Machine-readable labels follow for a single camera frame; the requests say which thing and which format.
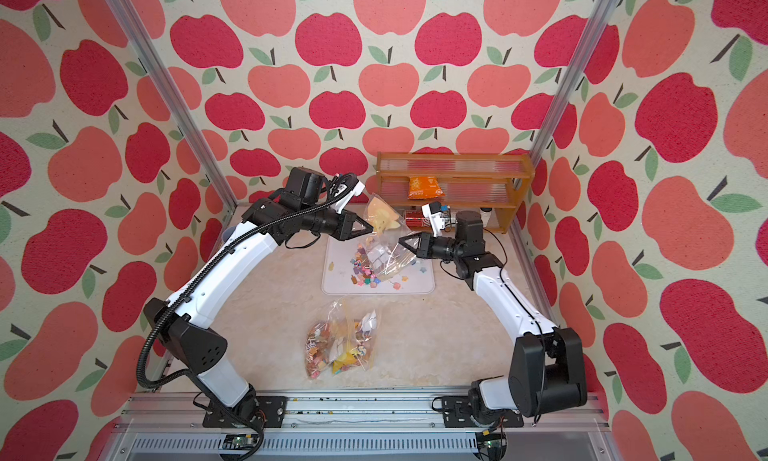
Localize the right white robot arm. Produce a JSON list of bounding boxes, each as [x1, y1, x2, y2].
[[398, 211, 588, 427]]

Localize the red soda can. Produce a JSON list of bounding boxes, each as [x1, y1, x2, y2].
[[404, 210, 431, 230]]

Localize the ziploc bag of candies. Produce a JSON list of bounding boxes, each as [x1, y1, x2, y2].
[[363, 195, 416, 280]]

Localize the white plastic tray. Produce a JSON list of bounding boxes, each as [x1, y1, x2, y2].
[[321, 234, 436, 295]]

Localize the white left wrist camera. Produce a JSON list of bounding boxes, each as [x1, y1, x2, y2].
[[331, 173, 365, 214]]

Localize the orange snack packet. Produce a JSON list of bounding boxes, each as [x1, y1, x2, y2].
[[408, 176, 445, 200]]

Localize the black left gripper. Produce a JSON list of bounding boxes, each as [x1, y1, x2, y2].
[[302, 204, 376, 241]]

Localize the wooden shelf rack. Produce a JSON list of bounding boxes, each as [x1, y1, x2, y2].
[[367, 153, 535, 233]]

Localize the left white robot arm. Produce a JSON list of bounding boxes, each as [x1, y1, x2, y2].
[[136, 167, 373, 431]]

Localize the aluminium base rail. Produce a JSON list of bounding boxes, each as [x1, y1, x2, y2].
[[94, 387, 621, 460]]

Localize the poured candies pile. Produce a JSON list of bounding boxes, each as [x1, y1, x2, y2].
[[344, 238, 430, 293]]

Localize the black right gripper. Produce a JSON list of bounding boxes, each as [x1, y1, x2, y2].
[[402, 233, 463, 266]]

